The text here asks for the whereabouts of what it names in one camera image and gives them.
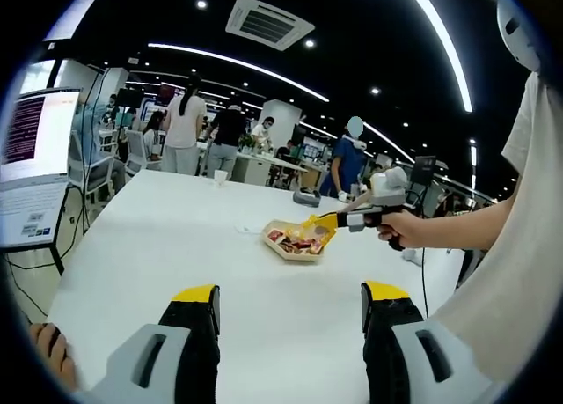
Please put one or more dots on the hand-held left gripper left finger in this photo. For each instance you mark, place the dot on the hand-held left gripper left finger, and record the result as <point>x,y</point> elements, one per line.
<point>187,355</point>

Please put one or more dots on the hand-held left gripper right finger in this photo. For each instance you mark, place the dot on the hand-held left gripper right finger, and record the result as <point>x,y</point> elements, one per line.
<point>393,355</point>

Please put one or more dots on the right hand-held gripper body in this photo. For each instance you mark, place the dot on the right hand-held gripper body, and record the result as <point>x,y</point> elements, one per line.
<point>389,188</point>

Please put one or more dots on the yellow cake food packet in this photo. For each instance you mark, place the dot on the yellow cake food packet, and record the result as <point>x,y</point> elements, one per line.
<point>316,232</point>

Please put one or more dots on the dark red food bar packet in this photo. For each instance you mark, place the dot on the dark red food bar packet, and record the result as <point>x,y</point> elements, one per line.
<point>299,245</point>

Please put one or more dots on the beige hexagonal container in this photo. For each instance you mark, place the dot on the beige hexagonal container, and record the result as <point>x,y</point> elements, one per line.
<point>294,257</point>

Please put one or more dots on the person's right hand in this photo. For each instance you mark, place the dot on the person's right hand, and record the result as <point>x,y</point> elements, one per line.
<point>404,230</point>

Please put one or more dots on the black screen on tripod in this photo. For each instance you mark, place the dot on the black screen on tripod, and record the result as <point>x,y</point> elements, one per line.
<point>425,171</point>

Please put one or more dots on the white office desk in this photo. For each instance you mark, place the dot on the white office desk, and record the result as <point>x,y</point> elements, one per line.
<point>264,168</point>

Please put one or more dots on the green potted plant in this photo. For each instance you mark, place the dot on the green potted plant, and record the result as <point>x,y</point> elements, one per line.
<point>246,144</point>

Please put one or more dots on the white paper cup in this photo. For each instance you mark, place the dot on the white paper cup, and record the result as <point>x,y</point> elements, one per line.
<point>220,178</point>

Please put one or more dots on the operator in white shirt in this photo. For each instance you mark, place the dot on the operator in white shirt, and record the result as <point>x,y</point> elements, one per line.
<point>519,267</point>

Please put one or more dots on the black laptop stand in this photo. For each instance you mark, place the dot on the black laptop stand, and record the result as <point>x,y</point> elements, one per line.
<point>59,261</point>

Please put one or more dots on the curved ceiling light strip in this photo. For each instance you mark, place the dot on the curved ceiling light strip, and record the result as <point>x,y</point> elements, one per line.
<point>444,36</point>
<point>228,60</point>

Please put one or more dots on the white worn headset device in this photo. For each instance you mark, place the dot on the white worn headset device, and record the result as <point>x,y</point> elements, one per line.
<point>519,38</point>

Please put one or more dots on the ceiling air conditioner vent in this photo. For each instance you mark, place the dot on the ceiling air conditioner vent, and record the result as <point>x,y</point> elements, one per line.
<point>270,23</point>

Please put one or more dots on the white office chair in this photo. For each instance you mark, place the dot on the white office chair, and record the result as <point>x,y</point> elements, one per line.
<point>81,175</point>
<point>137,153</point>

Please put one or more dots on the white laptop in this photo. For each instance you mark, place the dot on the white laptop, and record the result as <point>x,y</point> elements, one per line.
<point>31,201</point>

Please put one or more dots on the large display screen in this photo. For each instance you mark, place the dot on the large display screen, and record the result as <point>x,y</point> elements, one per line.
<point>63,25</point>

